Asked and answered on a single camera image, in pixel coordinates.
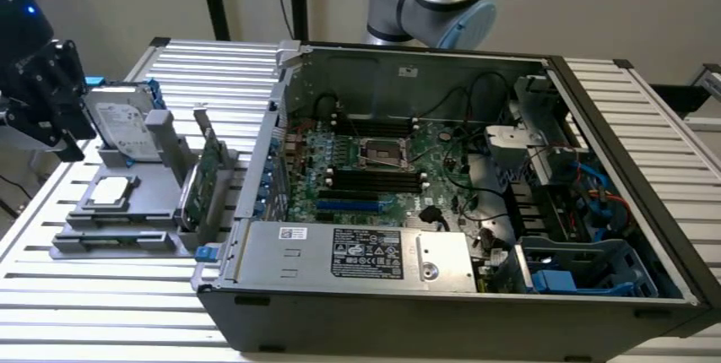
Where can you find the grey metal drive cage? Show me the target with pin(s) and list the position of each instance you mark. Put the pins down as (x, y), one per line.
(548, 126)

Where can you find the black open PC case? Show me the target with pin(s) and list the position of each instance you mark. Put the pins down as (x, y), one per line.
(427, 321)

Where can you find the grey power supply unit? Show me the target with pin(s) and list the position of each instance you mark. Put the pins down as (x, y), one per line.
(315, 261)

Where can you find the long blue expansion slot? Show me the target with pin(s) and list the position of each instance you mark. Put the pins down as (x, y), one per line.
(345, 204)

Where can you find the black expansion slot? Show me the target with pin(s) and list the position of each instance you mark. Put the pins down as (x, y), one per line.
(351, 194)

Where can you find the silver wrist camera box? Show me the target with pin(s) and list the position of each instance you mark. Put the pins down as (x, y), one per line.
(18, 139)

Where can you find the silver CPU chip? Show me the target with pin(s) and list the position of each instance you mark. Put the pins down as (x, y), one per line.
(114, 191)

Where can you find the metal CPU socket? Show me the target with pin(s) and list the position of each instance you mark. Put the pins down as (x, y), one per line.
(383, 153)

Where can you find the blue plastic disk bay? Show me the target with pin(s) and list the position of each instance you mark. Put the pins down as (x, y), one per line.
(586, 270)

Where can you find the round coin battery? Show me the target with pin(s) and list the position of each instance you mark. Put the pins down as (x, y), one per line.
(444, 135)

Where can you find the black RAM slot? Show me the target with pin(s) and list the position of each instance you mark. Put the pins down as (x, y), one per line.
(376, 117)
(373, 188)
(373, 176)
(373, 182)
(376, 128)
(373, 170)
(376, 122)

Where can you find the grey parts rack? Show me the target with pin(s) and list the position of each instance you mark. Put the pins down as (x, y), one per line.
(152, 194)

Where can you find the green graphics card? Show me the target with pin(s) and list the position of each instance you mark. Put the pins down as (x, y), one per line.
(205, 177)

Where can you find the silver hard disk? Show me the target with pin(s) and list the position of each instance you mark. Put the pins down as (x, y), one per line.
(120, 122)

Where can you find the grey metal fan bracket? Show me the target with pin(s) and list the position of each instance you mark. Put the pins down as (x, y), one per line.
(512, 139)

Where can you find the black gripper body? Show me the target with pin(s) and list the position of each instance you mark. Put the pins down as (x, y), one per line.
(22, 29)

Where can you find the blue case latch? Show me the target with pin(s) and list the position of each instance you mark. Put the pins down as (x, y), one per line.
(205, 253)

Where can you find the green motherboard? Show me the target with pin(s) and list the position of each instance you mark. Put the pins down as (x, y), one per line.
(365, 160)

